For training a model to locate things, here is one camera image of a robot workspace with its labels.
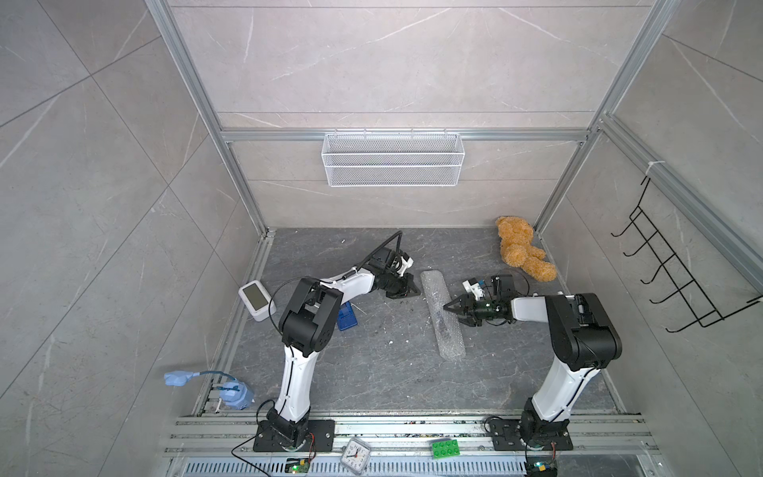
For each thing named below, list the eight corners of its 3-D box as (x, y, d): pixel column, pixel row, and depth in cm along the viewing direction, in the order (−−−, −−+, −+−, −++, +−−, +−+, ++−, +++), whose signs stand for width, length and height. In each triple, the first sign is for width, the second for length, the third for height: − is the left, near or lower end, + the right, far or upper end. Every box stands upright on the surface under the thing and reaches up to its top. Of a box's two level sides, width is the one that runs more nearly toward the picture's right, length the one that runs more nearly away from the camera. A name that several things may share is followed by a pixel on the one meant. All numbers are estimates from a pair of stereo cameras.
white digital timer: (258, 324, 95) (253, 317, 91) (241, 297, 102) (235, 289, 98) (279, 311, 98) (275, 304, 95) (261, 285, 105) (256, 277, 101)
